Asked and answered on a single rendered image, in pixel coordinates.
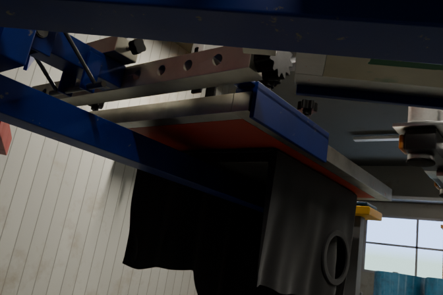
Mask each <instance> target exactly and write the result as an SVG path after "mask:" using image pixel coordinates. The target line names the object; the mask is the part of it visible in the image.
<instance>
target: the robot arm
mask: <svg viewBox="0 0 443 295"><path fill-rule="evenodd" d="M217 47H223V46H219V45H204V44H196V43H194V44H193V46H192V51H191V53H194V52H198V51H204V50H207V49H213V48H217ZM216 89H217V86H216V87H211V88H206V94H205V97H209V96H215V95H216ZM201 92H202V89H197V90H191V93H192V94H198V93H201ZM425 121H443V110H441V109H428V108H421V107H408V122H425Z"/></svg>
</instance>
